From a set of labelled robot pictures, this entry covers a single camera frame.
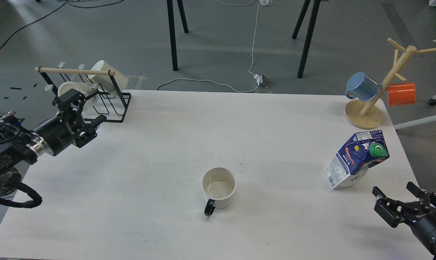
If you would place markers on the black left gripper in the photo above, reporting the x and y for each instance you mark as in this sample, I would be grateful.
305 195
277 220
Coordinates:
66 128

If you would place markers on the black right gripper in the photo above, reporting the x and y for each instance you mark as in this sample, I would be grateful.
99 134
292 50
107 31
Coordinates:
422 223

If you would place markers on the blue milk carton green cap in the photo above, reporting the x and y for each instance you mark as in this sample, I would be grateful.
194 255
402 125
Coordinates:
362 151

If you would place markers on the white mug black handle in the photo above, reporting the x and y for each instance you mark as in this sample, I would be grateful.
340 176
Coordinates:
218 186

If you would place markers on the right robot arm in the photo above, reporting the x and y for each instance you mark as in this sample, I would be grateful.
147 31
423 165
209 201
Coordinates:
419 216

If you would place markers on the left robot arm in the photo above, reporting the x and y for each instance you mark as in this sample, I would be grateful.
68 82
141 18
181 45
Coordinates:
13 150

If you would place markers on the white mug front on rack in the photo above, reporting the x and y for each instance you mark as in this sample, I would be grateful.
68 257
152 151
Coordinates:
84 88

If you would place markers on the cream mug rear on rack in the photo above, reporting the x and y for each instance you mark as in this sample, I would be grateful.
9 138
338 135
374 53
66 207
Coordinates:
105 80

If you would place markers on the wooden mug tree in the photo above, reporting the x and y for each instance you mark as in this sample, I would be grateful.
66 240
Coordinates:
365 114

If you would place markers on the orange mug on tree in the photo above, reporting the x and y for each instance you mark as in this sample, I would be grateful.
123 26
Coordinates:
401 94

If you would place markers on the blue mug on tree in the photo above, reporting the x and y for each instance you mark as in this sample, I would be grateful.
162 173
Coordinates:
362 87

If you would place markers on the black table legs right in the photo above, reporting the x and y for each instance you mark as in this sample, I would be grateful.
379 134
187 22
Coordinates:
309 33

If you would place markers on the black wire mug rack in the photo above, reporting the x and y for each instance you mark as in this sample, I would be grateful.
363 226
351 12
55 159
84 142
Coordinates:
114 107

